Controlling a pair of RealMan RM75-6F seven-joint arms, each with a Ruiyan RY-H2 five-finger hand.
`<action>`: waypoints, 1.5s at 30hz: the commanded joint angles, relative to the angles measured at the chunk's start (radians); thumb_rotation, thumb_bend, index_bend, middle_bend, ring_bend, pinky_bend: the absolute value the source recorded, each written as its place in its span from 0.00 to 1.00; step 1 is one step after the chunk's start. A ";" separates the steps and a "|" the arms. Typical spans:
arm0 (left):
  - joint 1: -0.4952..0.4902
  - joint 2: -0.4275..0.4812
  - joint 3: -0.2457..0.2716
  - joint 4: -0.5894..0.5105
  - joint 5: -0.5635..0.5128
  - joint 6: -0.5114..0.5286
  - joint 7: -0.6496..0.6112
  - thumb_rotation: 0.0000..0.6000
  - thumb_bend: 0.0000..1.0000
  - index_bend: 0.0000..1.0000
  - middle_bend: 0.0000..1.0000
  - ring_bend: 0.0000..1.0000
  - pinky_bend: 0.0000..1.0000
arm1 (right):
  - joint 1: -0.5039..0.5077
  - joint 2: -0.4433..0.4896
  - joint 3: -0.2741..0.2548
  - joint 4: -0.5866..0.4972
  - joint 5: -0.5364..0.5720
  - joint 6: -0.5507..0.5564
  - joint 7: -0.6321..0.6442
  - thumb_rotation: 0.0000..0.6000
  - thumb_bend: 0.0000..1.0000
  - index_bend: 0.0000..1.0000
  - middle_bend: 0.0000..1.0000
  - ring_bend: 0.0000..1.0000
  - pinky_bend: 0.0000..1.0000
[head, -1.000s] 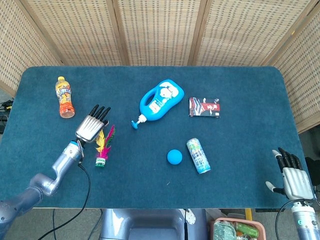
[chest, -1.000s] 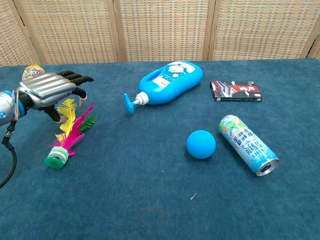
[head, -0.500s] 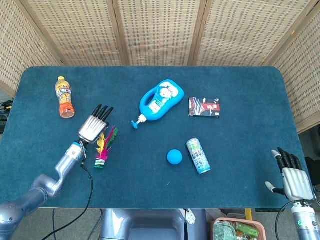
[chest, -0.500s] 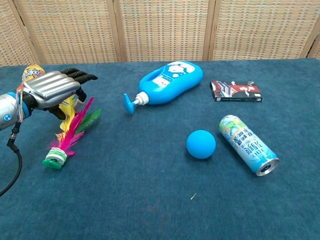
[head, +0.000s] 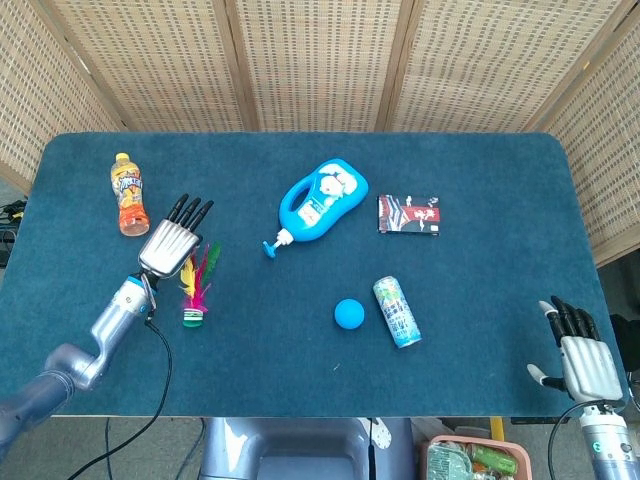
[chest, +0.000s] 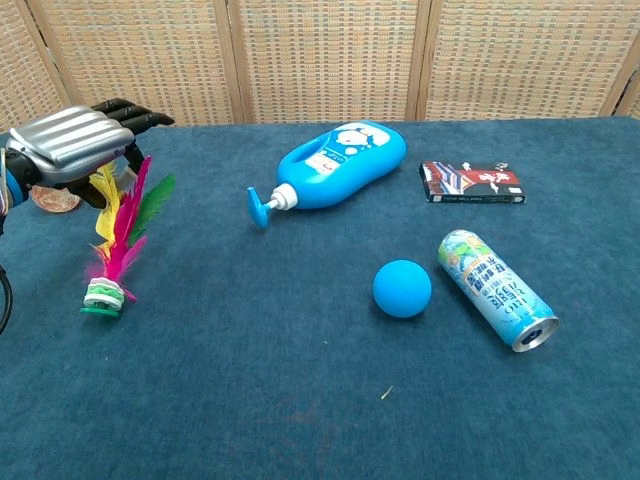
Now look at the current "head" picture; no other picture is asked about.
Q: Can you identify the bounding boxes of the green snack bag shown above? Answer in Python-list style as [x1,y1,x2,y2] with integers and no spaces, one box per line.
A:
[430,442,474,480]

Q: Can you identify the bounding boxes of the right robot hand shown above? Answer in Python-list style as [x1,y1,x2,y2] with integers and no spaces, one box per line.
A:
[526,295,626,404]

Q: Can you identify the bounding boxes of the green bottle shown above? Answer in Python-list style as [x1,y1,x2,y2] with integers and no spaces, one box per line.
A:
[464,442,519,475]

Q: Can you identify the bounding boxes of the feather shuttlecock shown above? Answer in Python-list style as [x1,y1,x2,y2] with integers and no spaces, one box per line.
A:
[178,242,221,329]

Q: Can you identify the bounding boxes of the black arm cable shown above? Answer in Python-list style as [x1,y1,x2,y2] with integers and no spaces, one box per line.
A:
[64,272,174,480]
[547,399,626,480]

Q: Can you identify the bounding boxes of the woven folding screen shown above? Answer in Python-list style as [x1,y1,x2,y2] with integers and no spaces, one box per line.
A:
[0,0,640,269]

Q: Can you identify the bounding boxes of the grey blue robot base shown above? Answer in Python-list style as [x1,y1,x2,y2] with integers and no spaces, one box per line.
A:
[198,416,417,480]

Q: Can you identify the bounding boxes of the pink basket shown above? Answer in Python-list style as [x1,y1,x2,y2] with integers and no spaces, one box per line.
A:
[424,434,533,480]

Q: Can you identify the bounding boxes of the blue ball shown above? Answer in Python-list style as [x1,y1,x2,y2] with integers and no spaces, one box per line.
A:
[334,298,366,331]

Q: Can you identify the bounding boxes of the orange juice bottle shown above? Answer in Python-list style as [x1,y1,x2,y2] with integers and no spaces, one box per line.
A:
[110,152,151,238]

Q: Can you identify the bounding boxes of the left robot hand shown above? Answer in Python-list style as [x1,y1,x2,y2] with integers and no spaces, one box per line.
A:
[137,193,215,295]

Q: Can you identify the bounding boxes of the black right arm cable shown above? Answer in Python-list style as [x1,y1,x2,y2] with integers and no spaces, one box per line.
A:
[547,399,626,480]

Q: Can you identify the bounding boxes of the blue detergent jug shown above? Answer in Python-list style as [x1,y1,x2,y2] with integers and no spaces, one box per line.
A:
[262,158,370,260]

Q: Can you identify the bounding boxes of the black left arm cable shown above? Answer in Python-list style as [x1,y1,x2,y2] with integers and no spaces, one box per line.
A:
[64,272,174,480]

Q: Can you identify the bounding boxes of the red black card box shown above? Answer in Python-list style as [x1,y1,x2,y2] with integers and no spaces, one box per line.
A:
[376,194,443,237]

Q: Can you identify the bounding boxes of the printed drink can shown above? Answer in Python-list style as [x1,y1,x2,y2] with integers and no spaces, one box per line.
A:
[372,275,422,350]

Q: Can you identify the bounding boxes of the black cables and plugs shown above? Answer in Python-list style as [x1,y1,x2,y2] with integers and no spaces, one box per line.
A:
[0,198,29,266]

